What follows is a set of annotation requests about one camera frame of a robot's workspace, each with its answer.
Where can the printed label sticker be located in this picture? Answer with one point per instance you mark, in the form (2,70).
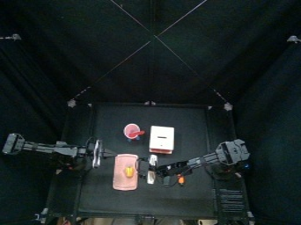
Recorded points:
(231,202)

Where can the pink plastic tray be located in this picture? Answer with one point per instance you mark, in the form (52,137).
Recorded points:
(121,178)

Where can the green sushi roll block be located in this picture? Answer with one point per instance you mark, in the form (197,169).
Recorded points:
(167,181)

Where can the orange toy carrot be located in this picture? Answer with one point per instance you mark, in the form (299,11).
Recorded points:
(181,179)

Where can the grey pole foot bracket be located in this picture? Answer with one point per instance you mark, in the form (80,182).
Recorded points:
(151,103)

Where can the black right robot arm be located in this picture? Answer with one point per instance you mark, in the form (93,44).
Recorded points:
(231,151)

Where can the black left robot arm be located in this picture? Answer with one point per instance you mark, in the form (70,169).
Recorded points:
(43,147)

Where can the red plastic cup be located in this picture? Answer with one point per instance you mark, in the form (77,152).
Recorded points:
(130,129)

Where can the grey frame corner bracket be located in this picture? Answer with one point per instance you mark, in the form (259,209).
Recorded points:
(41,216)
(294,39)
(228,106)
(15,37)
(250,218)
(72,103)

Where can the wooden box with red drawer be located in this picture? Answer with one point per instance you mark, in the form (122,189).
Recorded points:
(161,137)

